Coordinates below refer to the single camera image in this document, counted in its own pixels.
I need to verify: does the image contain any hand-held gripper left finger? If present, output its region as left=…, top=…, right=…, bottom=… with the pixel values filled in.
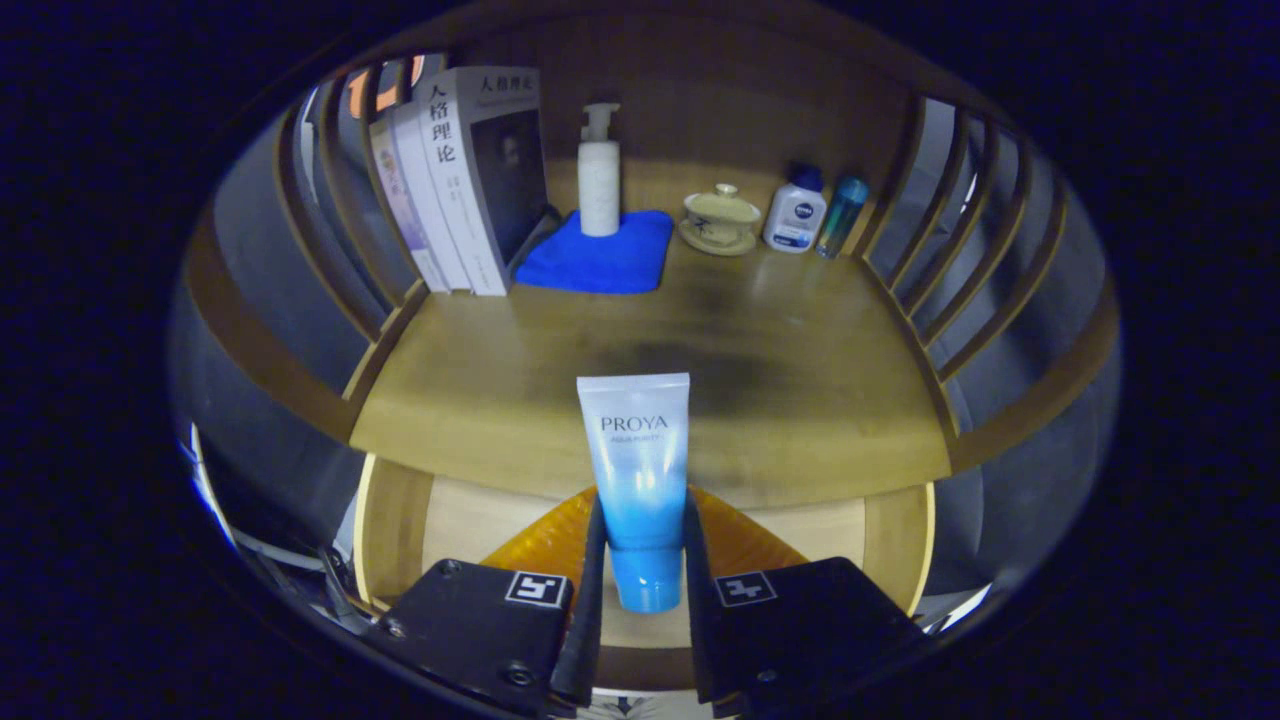
left=365, top=487, right=609, bottom=720

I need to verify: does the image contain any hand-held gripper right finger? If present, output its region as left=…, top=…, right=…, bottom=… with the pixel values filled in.
left=683, top=487, right=931, bottom=720

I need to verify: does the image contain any wooden drawer with black knob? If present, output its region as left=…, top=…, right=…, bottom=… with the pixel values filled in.
left=352, top=455, right=936, bottom=691

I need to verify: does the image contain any blue and white cosmetic tube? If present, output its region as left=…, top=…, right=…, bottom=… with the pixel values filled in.
left=577, top=373, right=692, bottom=614

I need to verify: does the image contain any wooden countertop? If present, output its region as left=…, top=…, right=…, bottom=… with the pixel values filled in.
left=348, top=160, right=953, bottom=511

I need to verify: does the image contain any wooden cabinet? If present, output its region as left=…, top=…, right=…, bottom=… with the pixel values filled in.
left=180, top=0, right=1123, bottom=720

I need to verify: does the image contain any blue folded cloth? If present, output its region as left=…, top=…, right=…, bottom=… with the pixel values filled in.
left=514, top=209, right=675, bottom=296

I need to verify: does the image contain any beige lidded teacup with saucer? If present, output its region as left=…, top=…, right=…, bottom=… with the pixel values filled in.
left=679, top=183, right=763, bottom=257

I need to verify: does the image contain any white lotion bottle blue cap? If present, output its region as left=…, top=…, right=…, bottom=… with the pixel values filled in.
left=763, top=163, right=828, bottom=254

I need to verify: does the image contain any white pump bottle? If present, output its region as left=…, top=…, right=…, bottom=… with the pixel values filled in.
left=577, top=102, right=622, bottom=238

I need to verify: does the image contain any teal slim bottle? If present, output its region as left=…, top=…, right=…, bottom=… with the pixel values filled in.
left=814, top=176, right=871, bottom=261

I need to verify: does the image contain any thin white book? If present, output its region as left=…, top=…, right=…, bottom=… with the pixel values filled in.
left=390, top=100, right=473, bottom=293

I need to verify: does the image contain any large white book dark cover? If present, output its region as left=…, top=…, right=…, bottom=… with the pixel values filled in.
left=412, top=66, right=551, bottom=298

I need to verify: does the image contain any pale purple book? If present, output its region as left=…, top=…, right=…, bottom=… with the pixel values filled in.
left=368, top=115, right=449, bottom=294

